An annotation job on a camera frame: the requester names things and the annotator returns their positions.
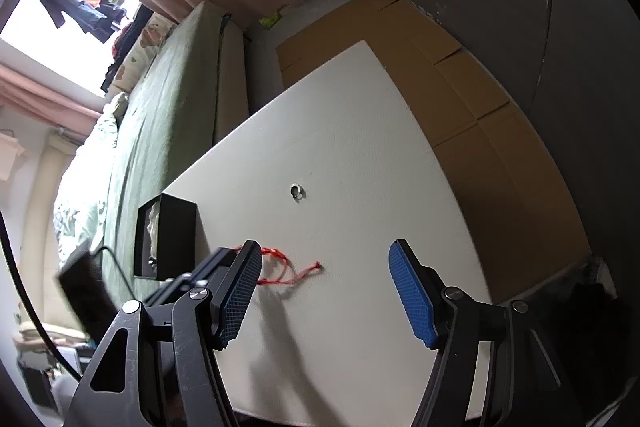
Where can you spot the yellow-green small object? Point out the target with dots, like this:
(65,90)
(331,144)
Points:
(270,19)

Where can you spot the black and red hanging clothes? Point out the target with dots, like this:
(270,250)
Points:
(125,47)

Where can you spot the white hanging cloth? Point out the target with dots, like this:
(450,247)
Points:
(9,154)

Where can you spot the pale green quilt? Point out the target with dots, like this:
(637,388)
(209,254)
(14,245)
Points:
(82,187)

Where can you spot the bed with green sheet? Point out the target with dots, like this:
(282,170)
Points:
(170,117)

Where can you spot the brown cardboard sheets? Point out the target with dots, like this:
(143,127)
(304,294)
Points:
(500,157)

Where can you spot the black jewelry box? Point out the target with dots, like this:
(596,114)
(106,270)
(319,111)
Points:
(177,232)

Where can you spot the printed pillow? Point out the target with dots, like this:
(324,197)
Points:
(150,43)

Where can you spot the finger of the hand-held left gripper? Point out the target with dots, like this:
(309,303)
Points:
(210,264)

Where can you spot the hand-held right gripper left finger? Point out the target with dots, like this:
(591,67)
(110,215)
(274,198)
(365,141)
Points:
(240,297)

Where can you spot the small pink curtain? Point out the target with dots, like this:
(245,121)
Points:
(40,97)

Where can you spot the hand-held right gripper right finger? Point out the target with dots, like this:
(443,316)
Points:
(410,292)

